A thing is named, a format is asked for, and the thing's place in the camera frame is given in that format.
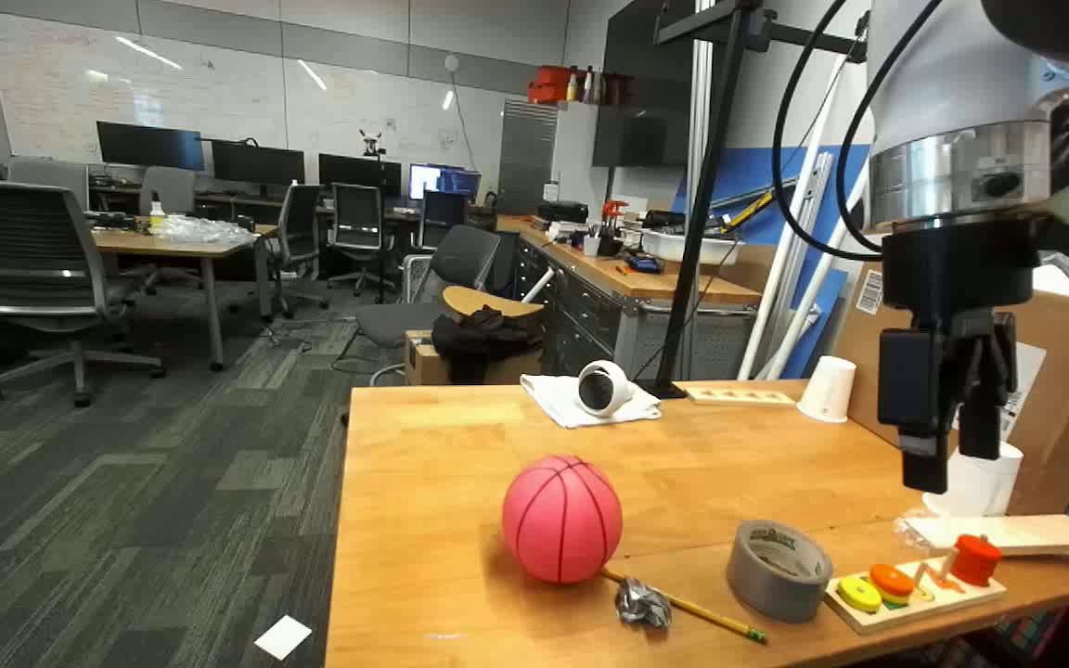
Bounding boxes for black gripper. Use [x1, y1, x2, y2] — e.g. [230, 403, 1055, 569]
[875, 219, 1044, 497]

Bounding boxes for pink ribbed ball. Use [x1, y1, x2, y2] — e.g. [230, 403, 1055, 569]
[496, 454, 629, 585]

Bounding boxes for large white paper cup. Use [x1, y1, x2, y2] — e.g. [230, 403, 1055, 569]
[922, 439, 1027, 520]

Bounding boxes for small white paper cup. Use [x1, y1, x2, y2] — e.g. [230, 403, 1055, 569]
[796, 354, 860, 427]

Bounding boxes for long white flat block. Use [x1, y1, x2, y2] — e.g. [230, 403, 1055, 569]
[903, 511, 1069, 565]

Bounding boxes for red toy cylinder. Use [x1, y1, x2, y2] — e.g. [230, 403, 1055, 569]
[948, 529, 1007, 589]

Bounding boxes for white slanted poles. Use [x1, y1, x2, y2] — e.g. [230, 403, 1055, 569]
[735, 61, 871, 381]

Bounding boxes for yellow pencil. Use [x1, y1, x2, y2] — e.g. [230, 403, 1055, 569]
[601, 569, 771, 648]

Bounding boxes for long wooden workbench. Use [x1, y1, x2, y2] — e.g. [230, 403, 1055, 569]
[492, 212, 770, 381]

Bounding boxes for crumpled silver foil piece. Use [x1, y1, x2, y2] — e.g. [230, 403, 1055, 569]
[611, 575, 677, 633]

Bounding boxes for white paper sheet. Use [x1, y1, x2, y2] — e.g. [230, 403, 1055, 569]
[254, 611, 314, 664]
[515, 369, 666, 432]

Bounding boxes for black bag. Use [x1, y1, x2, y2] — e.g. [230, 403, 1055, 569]
[431, 307, 549, 369]

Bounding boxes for round wooden stool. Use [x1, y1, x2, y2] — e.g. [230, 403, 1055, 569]
[437, 281, 549, 323]

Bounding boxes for grey metal cabinet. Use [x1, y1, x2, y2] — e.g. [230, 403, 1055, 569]
[492, 100, 604, 219]

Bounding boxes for dark padded office chair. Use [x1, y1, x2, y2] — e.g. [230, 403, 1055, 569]
[360, 224, 510, 364]

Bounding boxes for red container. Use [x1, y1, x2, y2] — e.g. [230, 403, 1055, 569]
[522, 62, 577, 109]

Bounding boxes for small brown cardboard box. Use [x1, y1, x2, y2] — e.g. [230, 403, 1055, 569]
[402, 327, 544, 386]

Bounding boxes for black office chair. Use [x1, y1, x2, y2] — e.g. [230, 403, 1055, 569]
[270, 183, 332, 312]
[322, 178, 402, 301]

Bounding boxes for clear plastic bag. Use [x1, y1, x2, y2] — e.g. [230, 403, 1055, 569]
[158, 212, 254, 247]

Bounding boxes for wooden office desk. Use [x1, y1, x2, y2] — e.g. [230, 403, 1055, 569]
[84, 219, 280, 372]

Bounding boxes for wide black computer monitor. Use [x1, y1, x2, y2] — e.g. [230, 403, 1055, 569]
[93, 118, 209, 176]

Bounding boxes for grey mesh office chair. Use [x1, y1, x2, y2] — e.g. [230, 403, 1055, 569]
[0, 176, 171, 409]

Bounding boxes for yellow-green toy ring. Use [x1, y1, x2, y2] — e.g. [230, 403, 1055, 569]
[834, 570, 887, 616]

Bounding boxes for grey duct tape roll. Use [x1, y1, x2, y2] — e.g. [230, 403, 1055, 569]
[724, 517, 834, 624]

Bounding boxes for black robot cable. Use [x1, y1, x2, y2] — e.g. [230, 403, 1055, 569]
[770, 0, 949, 266]

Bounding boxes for black camera stand pole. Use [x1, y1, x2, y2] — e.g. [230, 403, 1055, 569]
[648, 0, 871, 401]

